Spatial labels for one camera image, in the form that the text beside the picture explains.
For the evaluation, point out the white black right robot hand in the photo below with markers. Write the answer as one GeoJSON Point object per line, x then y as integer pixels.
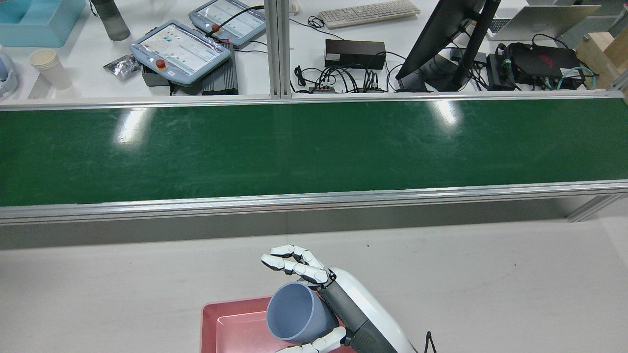
{"type": "Point", "coordinates": [363, 314]}

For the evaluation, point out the blue-grey plastic cup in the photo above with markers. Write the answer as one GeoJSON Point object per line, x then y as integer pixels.
{"type": "Point", "coordinates": [294, 314]}

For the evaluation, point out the pink plastic box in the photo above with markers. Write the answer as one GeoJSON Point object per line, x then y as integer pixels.
{"type": "Point", "coordinates": [230, 328]}

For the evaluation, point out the black rectangular box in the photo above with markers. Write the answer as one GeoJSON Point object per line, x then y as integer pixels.
{"type": "Point", "coordinates": [354, 53]}

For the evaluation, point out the black finned controller box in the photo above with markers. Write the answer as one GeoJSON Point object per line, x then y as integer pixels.
{"type": "Point", "coordinates": [221, 78]}

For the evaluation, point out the wooden box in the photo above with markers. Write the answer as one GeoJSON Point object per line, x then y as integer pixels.
{"type": "Point", "coordinates": [601, 54]}

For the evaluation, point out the black power brick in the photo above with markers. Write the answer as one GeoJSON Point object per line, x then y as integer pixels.
{"type": "Point", "coordinates": [499, 73]}

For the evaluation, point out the black computer monitor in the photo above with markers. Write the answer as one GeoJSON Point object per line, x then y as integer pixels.
{"type": "Point", "coordinates": [436, 34]}

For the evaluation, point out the white computer keyboard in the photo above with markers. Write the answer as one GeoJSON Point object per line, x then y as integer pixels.
{"type": "Point", "coordinates": [368, 12]}

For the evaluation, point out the black device red logo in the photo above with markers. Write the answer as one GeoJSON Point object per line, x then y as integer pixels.
{"type": "Point", "coordinates": [544, 61]}

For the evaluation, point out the large teach pendant red button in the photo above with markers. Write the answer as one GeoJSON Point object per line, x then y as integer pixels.
{"type": "Point", "coordinates": [181, 51]}

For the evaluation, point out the small teach pendant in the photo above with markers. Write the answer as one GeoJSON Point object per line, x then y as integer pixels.
{"type": "Point", "coordinates": [230, 17]}

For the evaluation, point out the silver foil bag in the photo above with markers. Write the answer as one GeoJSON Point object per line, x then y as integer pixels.
{"type": "Point", "coordinates": [122, 67]}

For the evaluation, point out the silver laptop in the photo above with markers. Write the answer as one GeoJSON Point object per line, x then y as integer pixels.
{"type": "Point", "coordinates": [544, 19]}

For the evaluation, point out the dark grey bottle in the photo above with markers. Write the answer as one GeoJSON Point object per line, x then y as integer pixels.
{"type": "Point", "coordinates": [112, 22]}

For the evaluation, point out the stacked paper cups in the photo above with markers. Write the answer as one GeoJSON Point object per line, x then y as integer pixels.
{"type": "Point", "coordinates": [51, 68]}

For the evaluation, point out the white blue round object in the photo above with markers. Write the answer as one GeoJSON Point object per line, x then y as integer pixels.
{"type": "Point", "coordinates": [7, 73]}

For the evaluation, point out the light blue plastic bin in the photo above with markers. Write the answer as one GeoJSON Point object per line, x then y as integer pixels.
{"type": "Point", "coordinates": [39, 22]}

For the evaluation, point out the green conveyor belt aluminium frame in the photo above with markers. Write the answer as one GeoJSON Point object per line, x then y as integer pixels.
{"type": "Point", "coordinates": [147, 157]}

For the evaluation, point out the aluminium profile post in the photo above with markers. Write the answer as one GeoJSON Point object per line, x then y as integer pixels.
{"type": "Point", "coordinates": [277, 49]}

